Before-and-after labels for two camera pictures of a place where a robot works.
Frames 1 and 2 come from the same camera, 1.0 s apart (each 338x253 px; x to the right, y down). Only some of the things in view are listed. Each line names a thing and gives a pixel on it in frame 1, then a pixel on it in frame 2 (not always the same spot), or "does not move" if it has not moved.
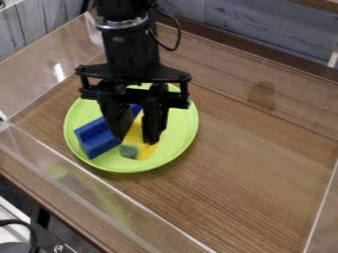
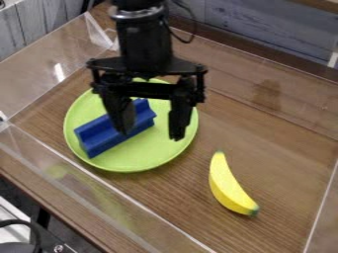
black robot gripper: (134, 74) -> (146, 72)
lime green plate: (172, 147) does not move
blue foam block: (97, 136) does not move
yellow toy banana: (134, 138) -> (226, 189)
